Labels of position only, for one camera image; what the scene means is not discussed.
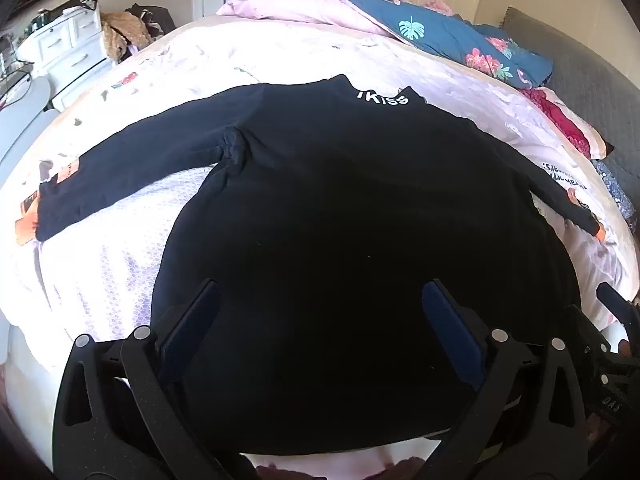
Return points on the blue patterned pillow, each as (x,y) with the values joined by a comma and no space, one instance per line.
(617,190)

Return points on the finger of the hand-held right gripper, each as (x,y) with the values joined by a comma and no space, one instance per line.
(614,300)

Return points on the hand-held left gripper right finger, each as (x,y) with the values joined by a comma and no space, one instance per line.
(452,326)

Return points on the grey padded headboard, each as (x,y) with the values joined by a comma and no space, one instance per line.
(590,80)

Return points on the blue floral quilt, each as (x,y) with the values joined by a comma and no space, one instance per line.
(450,35)

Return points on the grey oval board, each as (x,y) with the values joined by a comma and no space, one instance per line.
(25,140)
(25,94)

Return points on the pink pillow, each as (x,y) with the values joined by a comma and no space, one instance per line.
(290,5)

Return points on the red floral pillow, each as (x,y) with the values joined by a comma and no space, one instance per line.
(565,120)

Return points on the brown clothes pile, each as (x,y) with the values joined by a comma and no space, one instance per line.
(125,30)

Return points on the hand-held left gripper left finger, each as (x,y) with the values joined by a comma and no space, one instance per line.
(192,321)

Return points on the white drawer chest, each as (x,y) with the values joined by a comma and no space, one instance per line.
(60,45)

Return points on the black long-sleeved shirt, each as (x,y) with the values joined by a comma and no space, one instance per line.
(350,185)

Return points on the lilac printed bed sheet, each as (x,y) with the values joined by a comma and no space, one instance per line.
(125,260)

